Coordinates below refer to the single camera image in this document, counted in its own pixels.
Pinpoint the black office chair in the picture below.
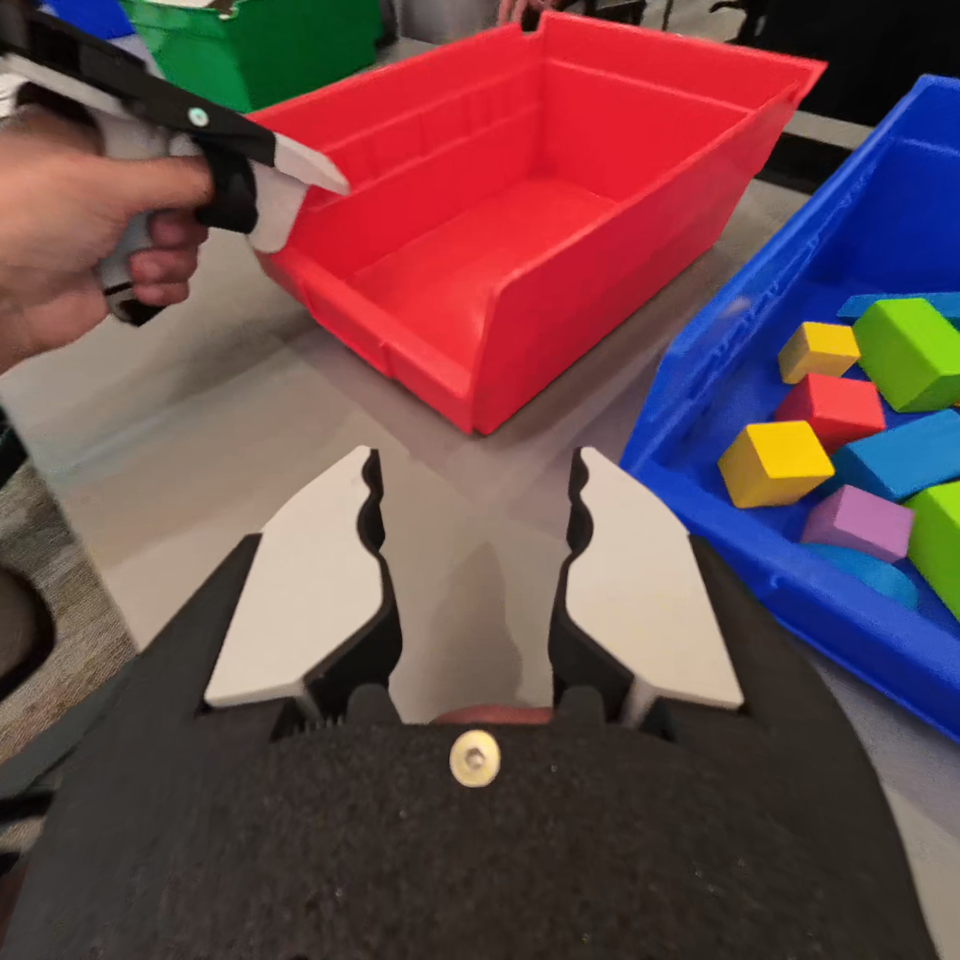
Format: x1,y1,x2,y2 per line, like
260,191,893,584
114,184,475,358
0,420,121,871

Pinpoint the green plastic bin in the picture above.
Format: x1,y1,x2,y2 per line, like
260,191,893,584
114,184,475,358
120,0,384,115

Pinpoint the red plastic bin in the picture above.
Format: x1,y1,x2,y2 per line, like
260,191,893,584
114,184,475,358
248,12,829,438

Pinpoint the grey desk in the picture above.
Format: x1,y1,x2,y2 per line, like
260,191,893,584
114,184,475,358
0,38,960,960

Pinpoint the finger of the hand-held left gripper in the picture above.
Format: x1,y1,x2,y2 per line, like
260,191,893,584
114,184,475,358
248,132,352,253

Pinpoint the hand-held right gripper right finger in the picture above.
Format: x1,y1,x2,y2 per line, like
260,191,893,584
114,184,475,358
548,446,745,724

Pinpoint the small blue plastic bin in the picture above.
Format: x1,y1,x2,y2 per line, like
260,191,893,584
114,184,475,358
45,0,136,43

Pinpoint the pile of coloured wooden blocks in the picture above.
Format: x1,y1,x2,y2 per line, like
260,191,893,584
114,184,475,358
717,290,960,619

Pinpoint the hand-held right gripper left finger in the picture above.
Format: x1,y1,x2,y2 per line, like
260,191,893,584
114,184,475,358
203,446,403,724

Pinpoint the person's left hand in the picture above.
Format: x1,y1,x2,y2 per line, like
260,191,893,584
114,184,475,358
0,105,214,376

